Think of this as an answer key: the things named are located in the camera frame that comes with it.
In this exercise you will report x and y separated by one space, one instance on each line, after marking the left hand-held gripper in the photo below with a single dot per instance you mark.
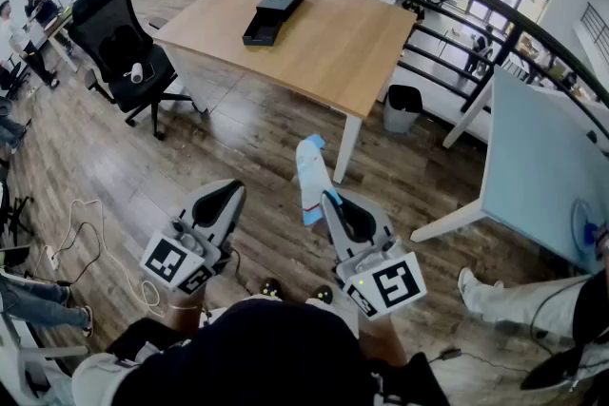
166 259

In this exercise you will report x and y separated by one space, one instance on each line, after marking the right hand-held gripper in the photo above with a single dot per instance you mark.
395 285

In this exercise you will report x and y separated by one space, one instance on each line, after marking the white blue packet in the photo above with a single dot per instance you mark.
309 176

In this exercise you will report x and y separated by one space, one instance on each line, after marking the dark teal cardboard box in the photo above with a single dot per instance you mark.
280 2

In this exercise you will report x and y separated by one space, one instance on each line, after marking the person's left forearm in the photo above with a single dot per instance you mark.
185 321

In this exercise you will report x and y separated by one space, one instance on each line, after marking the person's right forearm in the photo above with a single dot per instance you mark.
380 342

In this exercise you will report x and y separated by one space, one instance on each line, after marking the person's dark shoe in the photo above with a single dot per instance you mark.
272 289
322 295

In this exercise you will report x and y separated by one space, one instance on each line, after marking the thin white wrist band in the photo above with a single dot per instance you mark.
183 307

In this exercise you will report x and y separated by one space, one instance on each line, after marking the grey trash bin black bag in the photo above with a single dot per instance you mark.
402 109

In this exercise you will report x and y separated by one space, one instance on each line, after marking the person's black shirt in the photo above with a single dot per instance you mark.
261 356

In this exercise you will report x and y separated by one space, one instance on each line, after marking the black power adapter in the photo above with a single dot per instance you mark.
447 354

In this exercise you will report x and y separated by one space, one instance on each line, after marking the white lint roller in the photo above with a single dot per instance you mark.
135 72

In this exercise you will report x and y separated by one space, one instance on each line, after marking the white power strip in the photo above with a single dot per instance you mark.
52 257

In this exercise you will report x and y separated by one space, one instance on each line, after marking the wooden table with white legs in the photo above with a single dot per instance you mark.
333 47

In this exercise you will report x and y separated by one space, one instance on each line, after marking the pale blue table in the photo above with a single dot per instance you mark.
533 166

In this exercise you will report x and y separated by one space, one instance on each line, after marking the black mesh office chair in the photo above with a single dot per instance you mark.
119 43

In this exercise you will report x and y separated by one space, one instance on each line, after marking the pale blue round desk fan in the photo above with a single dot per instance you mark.
583 228

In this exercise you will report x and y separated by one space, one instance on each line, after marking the white desk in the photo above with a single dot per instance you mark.
28 352

